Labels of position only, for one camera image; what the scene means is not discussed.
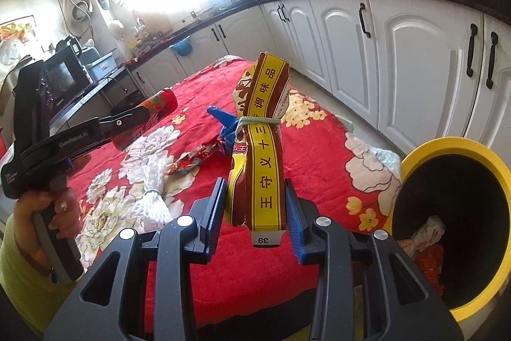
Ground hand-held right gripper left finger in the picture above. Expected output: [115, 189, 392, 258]
[44, 177, 228, 341]

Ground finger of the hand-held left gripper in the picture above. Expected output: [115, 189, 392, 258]
[98, 106, 154, 140]

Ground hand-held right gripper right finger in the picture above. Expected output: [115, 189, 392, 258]
[284, 179, 464, 341]

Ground red soda can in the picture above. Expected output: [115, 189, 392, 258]
[111, 87, 178, 152]

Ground yellow brown seasoning packet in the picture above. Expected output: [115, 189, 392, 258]
[225, 52, 291, 247]

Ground white printed bag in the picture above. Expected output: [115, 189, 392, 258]
[397, 216, 446, 258]

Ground red plastic bag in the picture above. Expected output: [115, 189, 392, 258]
[415, 245, 446, 296]

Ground yellow trash bin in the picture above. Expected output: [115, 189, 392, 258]
[385, 137, 511, 322]

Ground person's left forearm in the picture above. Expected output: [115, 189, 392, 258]
[0, 213, 80, 329]

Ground person's left hand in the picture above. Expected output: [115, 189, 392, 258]
[14, 187, 82, 275]

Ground red printed foil wrapper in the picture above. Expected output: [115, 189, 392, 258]
[165, 141, 224, 176]

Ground white storage box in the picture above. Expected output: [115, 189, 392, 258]
[86, 52, 120, 82]

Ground black microwave oven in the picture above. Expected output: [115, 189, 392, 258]
[42, 45, 94, 102]

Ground red floral blanket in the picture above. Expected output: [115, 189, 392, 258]
[76, 55, 402, 326]

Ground blue wrapper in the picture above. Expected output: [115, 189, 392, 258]
[207, 105, 240, 156]

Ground white jug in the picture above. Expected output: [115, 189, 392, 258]
[109, 19, 125, 41]

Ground blue hanging basket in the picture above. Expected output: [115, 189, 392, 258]
[172, 37, 193, 57]

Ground fruit print poster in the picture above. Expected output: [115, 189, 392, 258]
[0, 21, 34, 46]

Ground white base cabinets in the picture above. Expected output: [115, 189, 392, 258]
[128, 0, 511, 162]

